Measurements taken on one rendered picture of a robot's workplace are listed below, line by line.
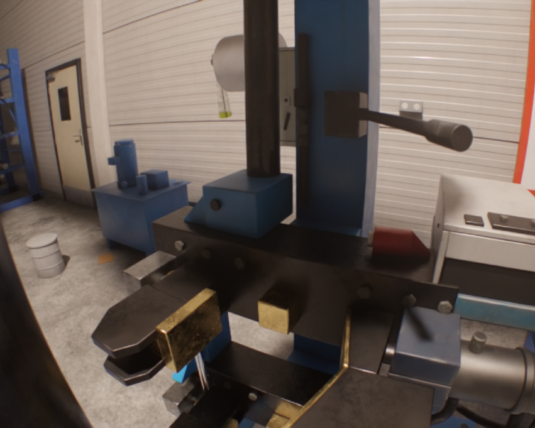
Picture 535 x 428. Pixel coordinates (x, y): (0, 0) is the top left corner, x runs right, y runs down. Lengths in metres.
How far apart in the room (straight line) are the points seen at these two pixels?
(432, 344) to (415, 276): 0.13
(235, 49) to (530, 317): 1.29
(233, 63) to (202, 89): 1.69
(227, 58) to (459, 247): 1.13
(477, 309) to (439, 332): 0.09
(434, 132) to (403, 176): 2.05
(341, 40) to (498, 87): 1.73
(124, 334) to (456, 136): 0.58
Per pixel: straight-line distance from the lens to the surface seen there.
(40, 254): 3.14
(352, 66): 0.75
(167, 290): 0.70
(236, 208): 0.70
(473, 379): 0.58
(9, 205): 6.13
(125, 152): 3.11
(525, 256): 0.58
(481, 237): 0.56
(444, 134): 0.32
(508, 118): 2.38
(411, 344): 0.53
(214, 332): 0.70
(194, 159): 3.17
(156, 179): 2.89
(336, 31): 0.77
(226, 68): 1.38
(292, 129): 1.26
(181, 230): 0.78
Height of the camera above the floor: 1.38
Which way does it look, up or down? 20 degrees down
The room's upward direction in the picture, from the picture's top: 1 degrees counter-clockwise
